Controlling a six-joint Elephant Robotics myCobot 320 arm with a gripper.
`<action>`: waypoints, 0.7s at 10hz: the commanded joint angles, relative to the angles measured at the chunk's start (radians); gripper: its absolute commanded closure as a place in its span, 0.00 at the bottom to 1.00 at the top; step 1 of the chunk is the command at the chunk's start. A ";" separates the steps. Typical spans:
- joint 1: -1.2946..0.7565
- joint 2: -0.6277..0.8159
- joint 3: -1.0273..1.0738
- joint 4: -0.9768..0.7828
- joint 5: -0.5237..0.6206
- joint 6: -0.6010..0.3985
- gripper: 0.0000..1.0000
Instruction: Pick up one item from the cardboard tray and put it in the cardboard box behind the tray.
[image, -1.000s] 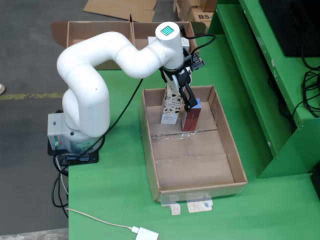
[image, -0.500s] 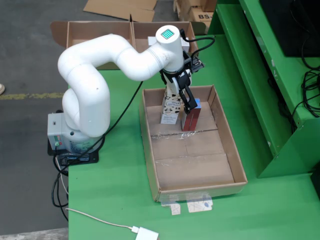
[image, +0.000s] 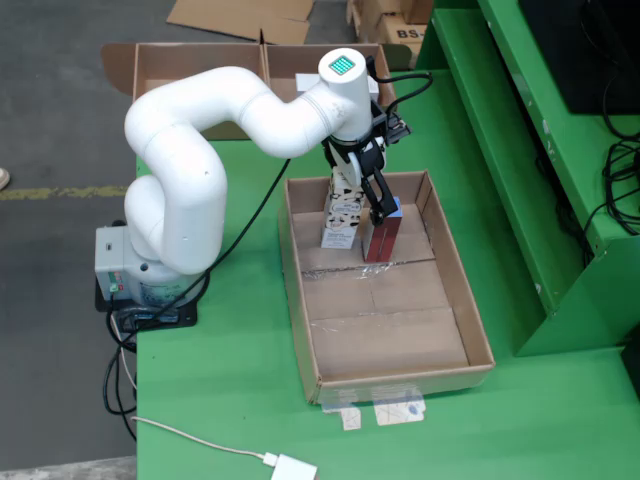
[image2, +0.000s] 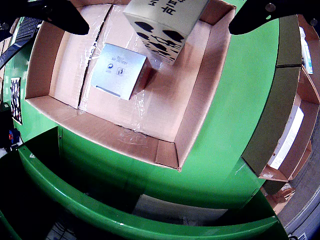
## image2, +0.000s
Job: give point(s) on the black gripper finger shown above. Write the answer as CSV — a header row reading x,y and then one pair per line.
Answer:
x,y
50,15
262,12

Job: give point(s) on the cow print hand cream box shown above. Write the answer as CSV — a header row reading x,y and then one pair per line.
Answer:
x,y
160,30

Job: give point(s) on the open brown cardboard box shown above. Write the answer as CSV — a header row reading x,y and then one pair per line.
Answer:
x,y
272,112
288,42

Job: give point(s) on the reddish brown cosmetic box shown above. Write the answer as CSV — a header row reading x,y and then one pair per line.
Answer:
x,y
117,70

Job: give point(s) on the large shallow cardboard tray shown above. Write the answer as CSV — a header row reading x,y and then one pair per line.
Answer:
x,y
162,105

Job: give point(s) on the small labelled cardboard carton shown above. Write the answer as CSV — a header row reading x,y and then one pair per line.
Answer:
x,y
281,198

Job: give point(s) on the black laptop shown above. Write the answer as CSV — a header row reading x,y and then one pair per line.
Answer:
x,y
25,30

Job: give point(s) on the white teal tube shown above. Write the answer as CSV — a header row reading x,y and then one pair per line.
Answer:
x,y
306,55

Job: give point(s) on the black patterned card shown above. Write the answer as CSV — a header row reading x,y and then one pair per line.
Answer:
x,y
16,100

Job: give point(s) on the blue red small object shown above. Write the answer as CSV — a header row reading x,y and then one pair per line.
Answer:
x,y
13,136

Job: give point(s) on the long white carton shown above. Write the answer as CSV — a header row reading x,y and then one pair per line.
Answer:
x,y
290,140

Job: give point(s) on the green metal shelf unit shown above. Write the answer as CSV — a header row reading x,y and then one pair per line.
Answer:
x,y
100,210

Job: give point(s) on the pale grey flat sheet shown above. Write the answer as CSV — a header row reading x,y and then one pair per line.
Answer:
x,y
175,210

